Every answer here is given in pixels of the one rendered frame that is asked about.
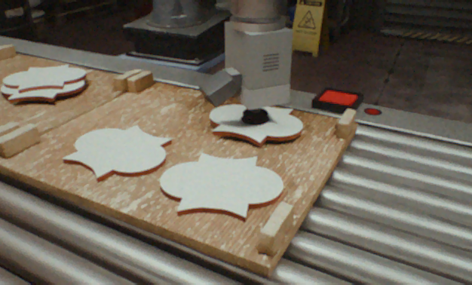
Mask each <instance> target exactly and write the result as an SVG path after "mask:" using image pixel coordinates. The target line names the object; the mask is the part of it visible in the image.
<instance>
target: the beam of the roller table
mask: <svg viewBox="0 0 472 285"><path fill-rule="evenodd" d="M7 44H13V45H14V46H15V48H14V49H15V51H16V53H17V54H24V55H27V56H31V57H38V58H42V59H46V60H53V61H57V62H60V63H67V64H71V65H75V66H81V67H85V68H89V69H96V70H100V71H104V72H111V73H115V74H119V75H124V74H126V73H128V72H131V71H133V70H135V69H137V70H141V71H142V72H144V71H148V72H151V73H152V77H153V80H154V82H159V83H162V84H169V85H173V86H177V87H184V88H188V89H192V90H199V91H201V90H200V88H199V86H198V85H199V84H201V83H203V82H204V81H206V80H207V79H208V78H210V77H212V75H211V74H207V73H203V72H194V71H190V70H186V69H178V68H173V67H169V66H162V65H158V64H154V63H145V62H141V61H136V60H129V59H124V58H120V57H109V56H104V55H100V54H92V53H88V52H84V51H76V50H72V49H67V48H63V47H55V46H51V45H47V44H39V43H35V42H30V41H24V40H19V39H15V38H8V37H4V36H0V47H1V46H3V45H7ZM316 95H317V94H313V93H306V92H301V91H297V90H290V94H289V102H288V103H282V104H278V105H274V106H279V107H283V108H287V109H294V110H299V111H302V112H306V113H310V114H314V115H321V116H325V117H329V118H337V119H342V117H343V115H342V114H338V113H334V112H326V111H322V109H315V108H312V107H311V102H312V99H313V98H314V97H315V96H316ZM364 109H378V110H379V111H381V112H382V113H381V114H380V115H368V114H366V113H364V111H363V110H364ZM354 122H356V123H358V124H361V125H365V126H368V127H375V128H379V129H383V130H390V131H394V132H398V133H404V134H409V135H413V136H419V137H423V138H427V139H434V140H437V141H441V142H445V143H452V144H456V145H460V146H467V148H470V149H472V124H469V123H465V122H460V121H453V120H449V119H445V118H437V117H433V116H428V115H421V114H416V113H412V112H404V111H400V110H396V109H388V108H383V107H379V106H371V104H367V103H361V104H360V105H359V108H358V109H357V111H356V115H355V120H354Z"/></svg>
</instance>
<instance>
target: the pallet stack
mask: <svg viewBox="0 0 472 285"><path fill-rule="evenodd" d="M116 1H117V0H41V4H40V5H39V6H37V7H34V8H35V9H38V10H41V11H44V12H45V14H44V15H43V16H42V17H41V18H45V22H46V23H49V22H52V21H54V22H55V24H54V25H55V26H63V25H65V24H67V23H72V22H75V21H79V20H83V19H87V18H90V17H95V16H98V15H101V14H106V13H108V12H111V11H115V10H117V8H118V6H117V4H116ZM107 4H108V6H107V9H108V10H105V11H101V12H97V13H94V10H96V9H100V8H101V5H107ZM81 13H82V16H83V17H78V18H75V19H71V20H67V19H66V18H67V17H69V16H72V15H76V14H81ZM49 17H50V18H49Z"/></svg>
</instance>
